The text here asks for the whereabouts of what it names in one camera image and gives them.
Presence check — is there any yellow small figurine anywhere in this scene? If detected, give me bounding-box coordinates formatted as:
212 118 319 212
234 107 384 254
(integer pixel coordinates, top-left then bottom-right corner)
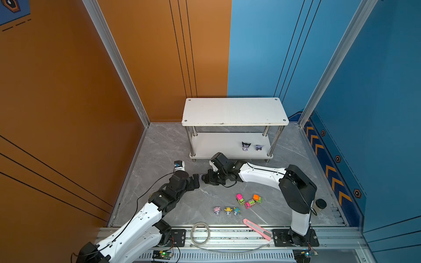
224 207 233 215

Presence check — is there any orange green toy car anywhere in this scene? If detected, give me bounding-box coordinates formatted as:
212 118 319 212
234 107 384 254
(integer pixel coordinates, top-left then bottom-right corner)
253 194 262 203

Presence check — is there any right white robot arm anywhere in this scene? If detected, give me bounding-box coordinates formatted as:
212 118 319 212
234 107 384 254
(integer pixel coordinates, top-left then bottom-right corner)
201 152 317 247

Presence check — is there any green circuit board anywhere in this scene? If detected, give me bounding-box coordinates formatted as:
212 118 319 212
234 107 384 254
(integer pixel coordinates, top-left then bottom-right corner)
152 251 174 261
293 250 319 263

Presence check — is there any left green circuit board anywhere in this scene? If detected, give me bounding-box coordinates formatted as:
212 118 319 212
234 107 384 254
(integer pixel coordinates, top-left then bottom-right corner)
152 251 174 261

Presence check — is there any pink toy car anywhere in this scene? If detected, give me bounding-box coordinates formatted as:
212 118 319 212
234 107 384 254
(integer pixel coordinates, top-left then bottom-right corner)
244 199 256 209

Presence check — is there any black round cap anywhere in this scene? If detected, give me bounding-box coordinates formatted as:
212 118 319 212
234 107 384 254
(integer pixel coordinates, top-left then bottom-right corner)
315 198 327 210

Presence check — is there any pink utility knife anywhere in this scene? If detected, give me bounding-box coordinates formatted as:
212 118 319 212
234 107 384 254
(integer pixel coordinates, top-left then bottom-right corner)
243 219 272 241

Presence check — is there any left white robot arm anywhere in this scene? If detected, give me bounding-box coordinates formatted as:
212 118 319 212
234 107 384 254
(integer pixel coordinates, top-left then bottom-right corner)
71 170 200 263

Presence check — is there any right green circuit board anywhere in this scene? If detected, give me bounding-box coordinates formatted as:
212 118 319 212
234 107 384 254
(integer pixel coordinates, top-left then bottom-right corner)
293 250 319 263

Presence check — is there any white two-tier shelf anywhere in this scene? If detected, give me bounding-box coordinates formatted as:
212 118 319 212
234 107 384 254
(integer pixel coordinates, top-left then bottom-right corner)
182 98 289 162

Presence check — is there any pink green toy truck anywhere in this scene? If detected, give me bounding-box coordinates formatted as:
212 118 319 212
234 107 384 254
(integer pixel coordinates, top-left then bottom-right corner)
236 194 245 206

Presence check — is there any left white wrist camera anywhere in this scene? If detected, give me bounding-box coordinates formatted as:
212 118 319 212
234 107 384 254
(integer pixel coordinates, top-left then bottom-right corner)
174 160 185 172

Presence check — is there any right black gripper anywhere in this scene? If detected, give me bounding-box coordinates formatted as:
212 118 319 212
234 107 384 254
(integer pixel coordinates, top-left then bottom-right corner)
202 169 228 186

